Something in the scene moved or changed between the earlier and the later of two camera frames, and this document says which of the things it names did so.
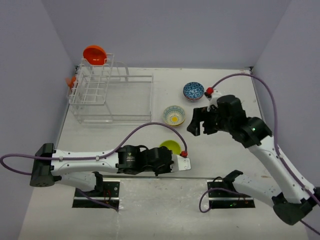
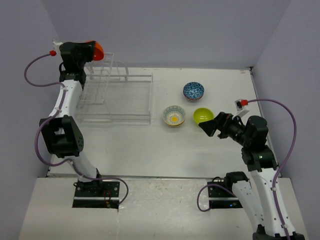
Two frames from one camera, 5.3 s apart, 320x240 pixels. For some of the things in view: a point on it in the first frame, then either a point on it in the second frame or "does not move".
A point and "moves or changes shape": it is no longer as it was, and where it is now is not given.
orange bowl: (95, 55) moves or changes shape
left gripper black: (167, 170) -> (88, 48)
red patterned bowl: (193, 100) does not move
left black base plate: (107, 192) does not move
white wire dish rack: (107, 93) does not move
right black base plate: (220, 199) does not move
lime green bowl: (172, 146) moves or changes shape
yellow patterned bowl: (174, 115) does not move
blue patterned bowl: (193, 90) does not move
